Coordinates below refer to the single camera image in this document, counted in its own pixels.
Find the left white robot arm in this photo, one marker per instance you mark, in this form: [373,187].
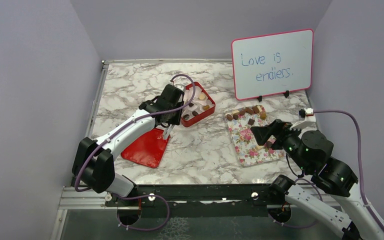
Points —
[93,165]

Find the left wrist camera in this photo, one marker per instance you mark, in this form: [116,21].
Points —
[181,88]

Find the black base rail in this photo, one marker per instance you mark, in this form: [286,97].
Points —
[168,201]

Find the dark square chocolate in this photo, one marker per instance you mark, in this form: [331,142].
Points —
[251,122]

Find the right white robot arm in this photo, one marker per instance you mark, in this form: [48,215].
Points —
[311,151]

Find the red chocolate box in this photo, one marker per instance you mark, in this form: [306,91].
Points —
[201,107]

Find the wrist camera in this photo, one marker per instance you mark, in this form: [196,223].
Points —
[307,118]
[181,88]

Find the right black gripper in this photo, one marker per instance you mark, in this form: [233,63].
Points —
[262,133]

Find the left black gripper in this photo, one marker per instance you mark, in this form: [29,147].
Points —
[175,120]

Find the red box lid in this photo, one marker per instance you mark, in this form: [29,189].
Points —
[148,149]

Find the pink framed whiteboard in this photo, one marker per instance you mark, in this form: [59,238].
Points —
[272,64]

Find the metal serving tongs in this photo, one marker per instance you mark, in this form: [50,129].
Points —
[167,132]

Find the brown oval chocolate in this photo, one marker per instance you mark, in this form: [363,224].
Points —
[229,117]

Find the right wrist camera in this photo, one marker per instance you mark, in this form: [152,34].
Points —
[307,118]

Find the floral serving tray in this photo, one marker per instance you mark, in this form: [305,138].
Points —
[245,146]

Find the caramel swirl chocolate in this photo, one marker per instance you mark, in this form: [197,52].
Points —
[263,116]

